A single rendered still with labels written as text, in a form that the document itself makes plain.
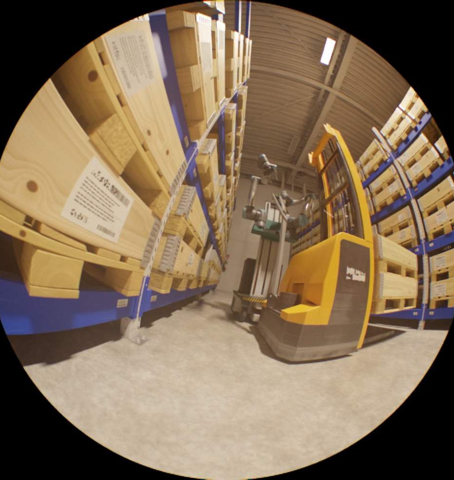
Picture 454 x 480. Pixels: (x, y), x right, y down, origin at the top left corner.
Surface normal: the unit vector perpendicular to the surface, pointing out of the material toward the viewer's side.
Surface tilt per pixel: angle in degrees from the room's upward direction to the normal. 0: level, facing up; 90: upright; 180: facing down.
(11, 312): 90
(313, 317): 90
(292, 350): 90
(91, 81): 180
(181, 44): 180
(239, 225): 90
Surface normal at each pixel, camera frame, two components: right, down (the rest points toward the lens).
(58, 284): 0.97, 0.22
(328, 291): 0.00, -0.28
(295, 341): -0.69, -0.35
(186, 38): -0.22, 0.94
